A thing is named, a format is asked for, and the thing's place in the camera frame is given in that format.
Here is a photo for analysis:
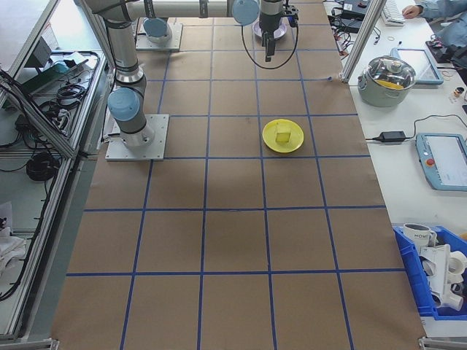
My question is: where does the purple plate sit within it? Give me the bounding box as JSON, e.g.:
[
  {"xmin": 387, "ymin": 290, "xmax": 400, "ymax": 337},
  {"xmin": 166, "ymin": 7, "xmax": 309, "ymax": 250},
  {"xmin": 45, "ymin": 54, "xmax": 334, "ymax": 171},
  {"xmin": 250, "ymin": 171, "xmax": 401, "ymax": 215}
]
[{"xmin": 252, "ymin": 17, "xmax": 289, "ymax": 40}]

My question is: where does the white pipe fitting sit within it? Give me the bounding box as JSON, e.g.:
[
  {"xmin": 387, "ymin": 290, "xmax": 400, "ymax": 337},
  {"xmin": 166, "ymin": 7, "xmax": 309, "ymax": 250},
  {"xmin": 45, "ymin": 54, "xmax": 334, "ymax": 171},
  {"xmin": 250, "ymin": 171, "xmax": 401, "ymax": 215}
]
[{"xmin": 450, "ymin": 250, "xmax": 467, "ymax": 282}]

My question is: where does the coiled black cable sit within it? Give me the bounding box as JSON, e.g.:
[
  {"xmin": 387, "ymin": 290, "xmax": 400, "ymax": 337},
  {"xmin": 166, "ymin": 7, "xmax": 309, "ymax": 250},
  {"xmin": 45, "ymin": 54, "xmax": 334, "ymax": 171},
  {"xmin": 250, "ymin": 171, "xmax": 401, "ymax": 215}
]
[{"xmin": 26, "ymin": 152, "xmax": 61, "ymax": 182}]

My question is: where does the metal bar frame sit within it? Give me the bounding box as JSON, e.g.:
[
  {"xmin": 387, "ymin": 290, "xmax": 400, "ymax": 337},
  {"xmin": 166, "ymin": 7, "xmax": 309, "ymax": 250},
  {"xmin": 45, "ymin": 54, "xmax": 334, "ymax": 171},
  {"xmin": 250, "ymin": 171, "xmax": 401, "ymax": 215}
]
[{"xmin": 0, "ymin": 0, "xmax": 110, "ymax": 342}]

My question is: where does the white plastic bracket part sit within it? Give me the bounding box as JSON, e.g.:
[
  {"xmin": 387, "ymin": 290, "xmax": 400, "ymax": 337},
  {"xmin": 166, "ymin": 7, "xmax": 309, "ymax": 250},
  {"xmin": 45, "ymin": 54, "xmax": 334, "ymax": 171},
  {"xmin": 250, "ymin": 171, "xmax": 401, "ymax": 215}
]
[{"xmin": 419, "ymin": 243, "xmax": 453, "ymax": 307}]

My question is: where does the grey cooking pot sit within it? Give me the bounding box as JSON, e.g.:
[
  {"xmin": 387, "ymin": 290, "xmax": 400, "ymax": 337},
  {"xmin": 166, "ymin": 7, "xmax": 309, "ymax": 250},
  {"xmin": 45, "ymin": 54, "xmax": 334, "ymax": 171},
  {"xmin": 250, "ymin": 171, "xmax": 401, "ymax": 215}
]
[{"xmin": 357, "ymin": 54, "xmax": 417, "ymax": 109}]

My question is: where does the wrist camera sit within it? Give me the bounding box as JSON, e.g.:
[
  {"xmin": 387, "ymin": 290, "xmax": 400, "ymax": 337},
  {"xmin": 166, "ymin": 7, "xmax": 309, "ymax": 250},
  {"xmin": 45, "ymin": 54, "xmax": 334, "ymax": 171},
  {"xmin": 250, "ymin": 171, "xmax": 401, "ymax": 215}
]
[{"xmin": 282, "ymin": 4, "xmax": 301, "ymax": 29}]

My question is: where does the yellow block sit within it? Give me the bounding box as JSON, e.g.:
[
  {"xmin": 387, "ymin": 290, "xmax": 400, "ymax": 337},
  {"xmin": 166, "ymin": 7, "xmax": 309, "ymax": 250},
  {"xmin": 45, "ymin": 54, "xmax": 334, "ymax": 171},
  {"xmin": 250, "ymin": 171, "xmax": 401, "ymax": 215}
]
[{"xmin": 274, "ymin": 123, "xmax": 293, "ymax": 144}]

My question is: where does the light blue teach pendant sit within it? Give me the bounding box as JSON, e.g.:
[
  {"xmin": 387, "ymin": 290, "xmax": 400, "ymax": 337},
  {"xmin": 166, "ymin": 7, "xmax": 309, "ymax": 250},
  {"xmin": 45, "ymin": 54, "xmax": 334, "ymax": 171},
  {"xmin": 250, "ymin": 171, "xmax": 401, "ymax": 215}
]
[
  {"xmin": 392, "ymin": 47, "xmax": 441, "ymax": 85},
  {"xmin": 415, "ymin": 133, "xmax": 467, "ymax": 191}
]

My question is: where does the white power strip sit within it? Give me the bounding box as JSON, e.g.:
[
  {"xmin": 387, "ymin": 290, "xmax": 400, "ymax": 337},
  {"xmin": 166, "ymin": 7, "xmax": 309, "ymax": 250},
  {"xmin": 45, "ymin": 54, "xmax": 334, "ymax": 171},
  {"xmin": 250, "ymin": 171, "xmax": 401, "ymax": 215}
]
[{"xmin": 54, "ymin": 109, "xmax": 72, "ymax": 128}]

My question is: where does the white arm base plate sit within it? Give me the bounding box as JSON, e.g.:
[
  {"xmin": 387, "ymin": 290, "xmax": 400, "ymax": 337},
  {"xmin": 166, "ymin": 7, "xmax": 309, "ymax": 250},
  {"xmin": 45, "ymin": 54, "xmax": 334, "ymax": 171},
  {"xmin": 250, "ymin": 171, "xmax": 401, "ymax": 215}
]
[
  {"xmin": 104, "ymin": 113, "xmax": 171, "ymax": 162},
  {"xmin": 135, "ymin": 23, "xmax": 183, "ymax": 53}
]

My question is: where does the green board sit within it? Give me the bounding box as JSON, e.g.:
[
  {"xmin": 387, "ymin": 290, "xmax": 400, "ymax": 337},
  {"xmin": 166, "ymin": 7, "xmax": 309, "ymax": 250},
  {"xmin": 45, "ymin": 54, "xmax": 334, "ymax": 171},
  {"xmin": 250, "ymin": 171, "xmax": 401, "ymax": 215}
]
[{"xmin": 21, "ymin": 50, "xmax": 92, "ymax": 92}]

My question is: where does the person in blue shirt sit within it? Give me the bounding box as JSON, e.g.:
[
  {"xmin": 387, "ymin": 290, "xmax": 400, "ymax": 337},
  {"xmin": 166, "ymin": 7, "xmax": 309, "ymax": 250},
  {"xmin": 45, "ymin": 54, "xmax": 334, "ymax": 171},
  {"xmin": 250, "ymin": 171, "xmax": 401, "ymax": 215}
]
[{"xmin": 437, "ymin": 14, "xmax": 467, "ymax": 69}]

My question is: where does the forearm in blue sleeve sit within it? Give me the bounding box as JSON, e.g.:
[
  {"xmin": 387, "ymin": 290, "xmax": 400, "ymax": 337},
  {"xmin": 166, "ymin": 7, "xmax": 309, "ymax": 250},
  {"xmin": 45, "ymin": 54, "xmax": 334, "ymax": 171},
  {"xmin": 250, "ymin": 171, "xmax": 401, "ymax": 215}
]
[{"xmin": 417, "ymin": 0, "xmax": 467, "ymax": 19}]

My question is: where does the glass pot lid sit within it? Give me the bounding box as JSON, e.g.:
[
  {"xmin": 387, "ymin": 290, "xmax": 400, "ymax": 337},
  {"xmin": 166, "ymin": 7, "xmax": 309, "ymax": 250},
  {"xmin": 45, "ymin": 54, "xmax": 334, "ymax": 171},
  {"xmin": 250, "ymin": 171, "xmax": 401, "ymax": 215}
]
[{"xmin": 366, "ymin": 54, "xmax": 417, "ymax": 90}]

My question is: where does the blue plastic bin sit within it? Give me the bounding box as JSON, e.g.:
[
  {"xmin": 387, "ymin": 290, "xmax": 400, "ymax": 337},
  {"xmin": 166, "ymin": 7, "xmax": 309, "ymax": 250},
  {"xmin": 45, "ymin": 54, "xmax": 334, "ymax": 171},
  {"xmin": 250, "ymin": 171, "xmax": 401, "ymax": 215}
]
[{"xmin": 393, "ymin": 225, "xmax": 467, "ymax": 320}]

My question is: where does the aluminium post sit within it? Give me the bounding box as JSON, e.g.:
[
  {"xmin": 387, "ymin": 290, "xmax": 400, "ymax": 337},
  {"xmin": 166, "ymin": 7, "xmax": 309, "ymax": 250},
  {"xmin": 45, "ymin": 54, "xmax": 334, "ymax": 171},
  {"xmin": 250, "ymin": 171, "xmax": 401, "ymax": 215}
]
[{"xmin": 339, "ymin": 0, "xmax": 384, "ymax": 84}]

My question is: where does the black power brick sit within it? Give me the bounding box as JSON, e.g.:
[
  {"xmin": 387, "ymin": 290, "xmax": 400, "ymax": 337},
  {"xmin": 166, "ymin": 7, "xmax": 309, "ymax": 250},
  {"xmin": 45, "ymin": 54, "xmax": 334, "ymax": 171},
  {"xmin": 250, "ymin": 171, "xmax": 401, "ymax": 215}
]
[{"xmin": 337, "ymin": 18, "xmax": 364, "ymax": 33}]

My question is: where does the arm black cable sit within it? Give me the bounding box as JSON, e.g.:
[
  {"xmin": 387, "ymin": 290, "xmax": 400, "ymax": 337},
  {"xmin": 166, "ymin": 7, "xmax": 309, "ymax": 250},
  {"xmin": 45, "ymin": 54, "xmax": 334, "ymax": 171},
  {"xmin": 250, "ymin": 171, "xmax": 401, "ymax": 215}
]
[{"xmin": 240, "ymin": 20, "xmax": 300, "ymax": 70}]

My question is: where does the black power adapter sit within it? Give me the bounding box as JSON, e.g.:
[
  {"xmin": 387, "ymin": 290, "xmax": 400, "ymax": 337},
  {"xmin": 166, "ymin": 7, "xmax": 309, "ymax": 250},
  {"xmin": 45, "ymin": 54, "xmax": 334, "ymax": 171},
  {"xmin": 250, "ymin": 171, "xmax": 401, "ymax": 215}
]
[{"xmin": 379, "ymin": 130, "xmax": 408, "ymax": 143}]

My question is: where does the black electronics device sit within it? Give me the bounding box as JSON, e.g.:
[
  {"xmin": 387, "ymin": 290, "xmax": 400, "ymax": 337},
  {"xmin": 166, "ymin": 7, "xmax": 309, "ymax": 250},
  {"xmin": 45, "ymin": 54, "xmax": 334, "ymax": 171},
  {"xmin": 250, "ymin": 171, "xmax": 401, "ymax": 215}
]
[{"xmin": 426, "ymin": 39, "xmax": 457, "ymax": 63}]

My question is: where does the white keyboard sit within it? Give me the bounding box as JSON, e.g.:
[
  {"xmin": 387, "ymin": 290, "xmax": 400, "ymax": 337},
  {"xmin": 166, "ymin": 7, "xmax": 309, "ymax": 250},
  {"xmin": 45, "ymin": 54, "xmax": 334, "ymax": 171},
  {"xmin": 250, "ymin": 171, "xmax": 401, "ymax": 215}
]
[{"xmin": 382, "ymin": 0, "xmax": 406, "ymax": 26}]

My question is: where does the aluminium corner bracket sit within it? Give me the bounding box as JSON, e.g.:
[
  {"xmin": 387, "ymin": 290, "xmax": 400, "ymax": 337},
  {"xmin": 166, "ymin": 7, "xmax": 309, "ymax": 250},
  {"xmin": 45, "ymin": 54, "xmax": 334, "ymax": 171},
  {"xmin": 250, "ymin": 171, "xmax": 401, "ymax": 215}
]
[{"xmin": 417, "ymin": 335, "xmax": 467, "ymax": 350}]

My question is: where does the grey box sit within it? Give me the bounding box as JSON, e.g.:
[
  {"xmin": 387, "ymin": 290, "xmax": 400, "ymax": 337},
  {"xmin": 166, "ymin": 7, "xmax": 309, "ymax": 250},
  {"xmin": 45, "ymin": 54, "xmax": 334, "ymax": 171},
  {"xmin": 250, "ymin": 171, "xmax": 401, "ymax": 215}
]
[{"xmin": 24, "ymin": 36, "xmax": 54, "ymax": 69}]

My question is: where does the white cloth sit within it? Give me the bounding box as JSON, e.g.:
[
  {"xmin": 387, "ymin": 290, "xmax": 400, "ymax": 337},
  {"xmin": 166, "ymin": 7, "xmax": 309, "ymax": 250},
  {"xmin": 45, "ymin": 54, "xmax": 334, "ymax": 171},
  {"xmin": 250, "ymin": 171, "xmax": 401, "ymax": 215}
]
[{"xmin": 0, "ymin": 202, "xmax": 27, "ymax": 279}]

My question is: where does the power strip with red plugs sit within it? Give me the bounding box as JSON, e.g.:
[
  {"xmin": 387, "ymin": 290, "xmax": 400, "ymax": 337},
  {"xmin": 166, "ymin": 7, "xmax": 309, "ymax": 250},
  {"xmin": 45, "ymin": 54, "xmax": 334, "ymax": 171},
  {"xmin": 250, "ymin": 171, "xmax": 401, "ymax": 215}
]
[{"xmin": 333, "ymin": 31, "xmax": 353, "ymax": 55}]

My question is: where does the yellow plate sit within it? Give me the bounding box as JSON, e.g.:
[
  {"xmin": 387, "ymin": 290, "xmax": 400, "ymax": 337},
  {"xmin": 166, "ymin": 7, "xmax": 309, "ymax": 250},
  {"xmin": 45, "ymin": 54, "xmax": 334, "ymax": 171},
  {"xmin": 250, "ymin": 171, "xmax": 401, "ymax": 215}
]
[{"xmin": 262, "ymin": 118, "xmax": 305, "ymax": 156}]

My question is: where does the white mug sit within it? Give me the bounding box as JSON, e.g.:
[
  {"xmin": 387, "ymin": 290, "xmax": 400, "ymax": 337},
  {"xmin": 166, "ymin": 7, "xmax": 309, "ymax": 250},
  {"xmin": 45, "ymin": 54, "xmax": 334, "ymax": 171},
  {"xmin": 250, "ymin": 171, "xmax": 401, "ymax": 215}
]
[{"xmin": 403, "ymin": 222, "xmax": 437, "ymax": 249}]

